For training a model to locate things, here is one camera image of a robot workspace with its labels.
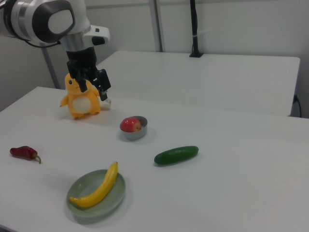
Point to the red chili pepper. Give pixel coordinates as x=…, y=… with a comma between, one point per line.
x=23, y=152

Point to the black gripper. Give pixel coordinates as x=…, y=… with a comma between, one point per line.
x=80, y=60

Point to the green plate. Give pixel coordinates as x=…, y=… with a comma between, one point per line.
x=113, y=198

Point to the orange plush toy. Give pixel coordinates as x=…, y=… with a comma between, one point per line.
x=80, y=104

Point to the yellow banana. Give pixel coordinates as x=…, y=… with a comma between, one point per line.
x=101, y=189

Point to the small metal bowl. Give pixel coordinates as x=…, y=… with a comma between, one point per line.
x=135, y=134

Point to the red apple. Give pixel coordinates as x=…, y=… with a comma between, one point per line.
x=129, y=124

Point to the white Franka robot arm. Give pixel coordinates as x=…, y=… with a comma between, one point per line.
x=24, y=14

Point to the black pole stand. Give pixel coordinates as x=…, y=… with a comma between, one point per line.
x=195, y=26

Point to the green cucumber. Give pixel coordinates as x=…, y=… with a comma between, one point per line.
x=176, y=155

